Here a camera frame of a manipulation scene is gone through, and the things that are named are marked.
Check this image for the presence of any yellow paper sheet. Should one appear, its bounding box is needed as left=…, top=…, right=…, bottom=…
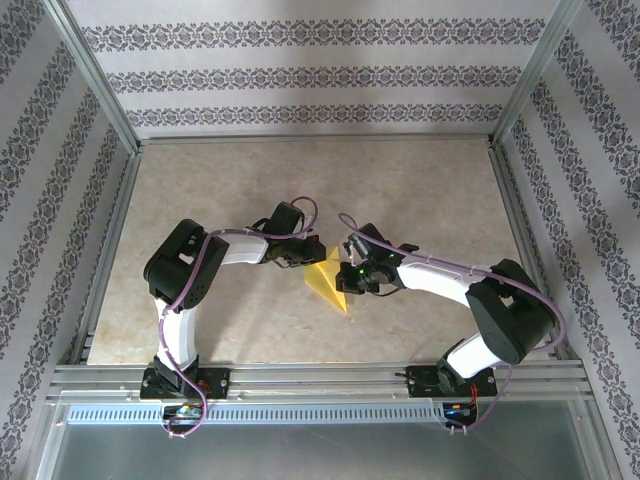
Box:
left=303, top=243, right=350, bottom=314

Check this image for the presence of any grey metal sheet panel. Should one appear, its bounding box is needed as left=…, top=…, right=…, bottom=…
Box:
left=29, top=399, right=624, bottom=480

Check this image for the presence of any small circuit board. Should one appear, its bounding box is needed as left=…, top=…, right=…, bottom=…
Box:
left=442, top=402, right=479, bottom=419
left=162, top=404, right=204, bottom=421

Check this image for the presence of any thin aluminium frame rail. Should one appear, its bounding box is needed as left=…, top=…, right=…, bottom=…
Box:
left=487, top=144, right=574, bottom=364
left=137, top=133, right=496, bottom=147
left=69, top=149, right=144, bottom=366

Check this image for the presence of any wide aluminium frame rail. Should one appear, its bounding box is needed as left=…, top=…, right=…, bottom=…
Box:
left=47, top=362, right=591, bottom=404

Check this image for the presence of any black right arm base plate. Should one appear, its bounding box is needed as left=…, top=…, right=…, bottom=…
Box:
left=405, top=364, right=497, bottom=399

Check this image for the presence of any grey slotted cable duct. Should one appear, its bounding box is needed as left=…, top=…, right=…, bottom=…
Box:
left=66, top=402, right=481, bottom=427

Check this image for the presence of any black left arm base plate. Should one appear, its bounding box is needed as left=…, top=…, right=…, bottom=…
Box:
left=139, top=367, right=232, bottom=401

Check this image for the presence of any aluminium frame post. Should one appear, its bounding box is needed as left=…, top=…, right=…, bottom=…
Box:
left=489, top=0, right=589, bottom=149
left=42, top=0, right=144, bottom=156

